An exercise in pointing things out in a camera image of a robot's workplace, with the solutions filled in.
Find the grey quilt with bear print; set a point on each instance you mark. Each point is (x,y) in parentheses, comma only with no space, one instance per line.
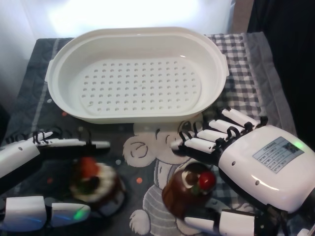
(147,159)

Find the white perforated insert plate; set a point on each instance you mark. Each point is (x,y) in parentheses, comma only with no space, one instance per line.
(137,86)

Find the white oval perforated basin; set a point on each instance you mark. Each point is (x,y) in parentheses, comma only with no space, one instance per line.
(69,61)

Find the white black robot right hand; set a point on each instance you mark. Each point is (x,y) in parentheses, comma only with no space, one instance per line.
(258,159)

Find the chocolate cake with red cherry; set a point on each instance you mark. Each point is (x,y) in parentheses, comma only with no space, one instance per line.
(179,194)

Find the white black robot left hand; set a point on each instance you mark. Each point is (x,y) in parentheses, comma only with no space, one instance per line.
(19,152)

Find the black curtain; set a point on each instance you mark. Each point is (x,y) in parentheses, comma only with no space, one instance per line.
(283,19)

